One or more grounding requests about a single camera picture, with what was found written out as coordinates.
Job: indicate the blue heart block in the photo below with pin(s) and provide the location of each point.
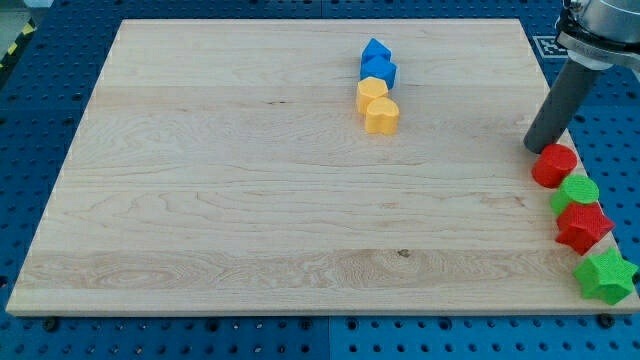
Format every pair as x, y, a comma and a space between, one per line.
380, 68

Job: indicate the yellow heart block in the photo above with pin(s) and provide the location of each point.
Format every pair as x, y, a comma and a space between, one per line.
382, 116

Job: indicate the blue pentagon block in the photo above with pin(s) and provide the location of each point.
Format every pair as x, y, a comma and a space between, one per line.
375, 48

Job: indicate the black white fiducial marker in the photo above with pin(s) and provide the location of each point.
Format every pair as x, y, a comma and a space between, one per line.
548, 48

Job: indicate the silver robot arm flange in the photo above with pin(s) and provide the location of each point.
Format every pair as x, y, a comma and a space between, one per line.
597, 35

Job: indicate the green cylinder block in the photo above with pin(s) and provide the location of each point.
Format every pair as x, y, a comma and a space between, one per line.
574, 188

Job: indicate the wooden board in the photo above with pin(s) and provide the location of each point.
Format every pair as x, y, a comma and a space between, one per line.
221, 168

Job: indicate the red cylinder block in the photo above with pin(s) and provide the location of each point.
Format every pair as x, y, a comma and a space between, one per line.
553, 165

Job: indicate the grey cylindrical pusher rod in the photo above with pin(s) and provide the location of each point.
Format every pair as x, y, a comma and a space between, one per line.
570, 88

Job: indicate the red star block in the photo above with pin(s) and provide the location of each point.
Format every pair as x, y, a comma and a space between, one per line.
582, 226

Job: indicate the green star block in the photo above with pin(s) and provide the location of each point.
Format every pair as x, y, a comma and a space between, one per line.
607, 277

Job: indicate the yellow hexagon block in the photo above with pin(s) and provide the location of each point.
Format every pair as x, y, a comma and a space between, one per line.
367, 90

